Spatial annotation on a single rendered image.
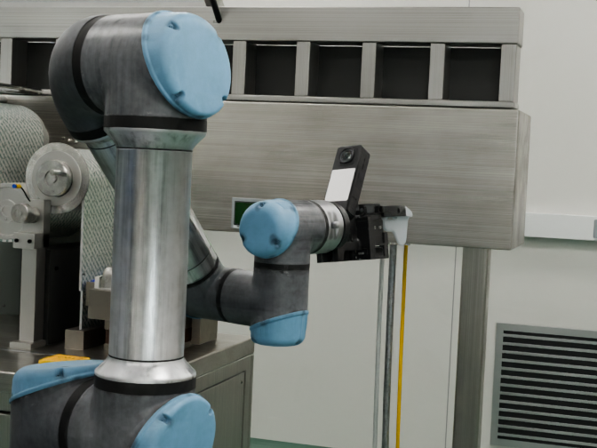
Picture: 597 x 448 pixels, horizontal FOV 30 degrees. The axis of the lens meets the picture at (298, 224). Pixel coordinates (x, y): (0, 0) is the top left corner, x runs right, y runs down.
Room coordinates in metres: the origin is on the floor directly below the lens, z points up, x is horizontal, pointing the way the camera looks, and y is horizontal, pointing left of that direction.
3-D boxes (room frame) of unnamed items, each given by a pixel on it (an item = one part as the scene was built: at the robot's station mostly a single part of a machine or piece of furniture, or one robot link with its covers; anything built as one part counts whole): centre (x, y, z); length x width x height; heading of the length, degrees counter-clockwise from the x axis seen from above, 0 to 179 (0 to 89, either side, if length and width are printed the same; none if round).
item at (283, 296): (1.49, 0.03, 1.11); 0.11 x 0.08 x 0.11; 55
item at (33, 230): (2.29, 0.55, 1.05); 0.06 x 0.05 x 0.31; 163
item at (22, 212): (2.25, 0.56, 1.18); 0.04 x 0.02 x 0.04; 73
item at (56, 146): (2.31, 0.50, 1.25); 0.15 x 0.01 x 0.15; 73
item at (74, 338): (2.41, 0.41, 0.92); 0.28 x 0.04 x 0.04; 163
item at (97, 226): (2.41, 0.41, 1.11); 0.23 x 0.01 x 0.18; 163
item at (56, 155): (2.43, 0.47, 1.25); 0.26 x 0.12 x 0.12; 163
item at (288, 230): (1.48, 0.02, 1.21); 0.11 x 0.08 x 0.09; 145
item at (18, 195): (2.47, 0.58, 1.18); 0.26 x 0.12 x 0.12; 163
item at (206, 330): (2.40, 0.19, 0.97); 0.10 x 0.03 x 0.11; 163
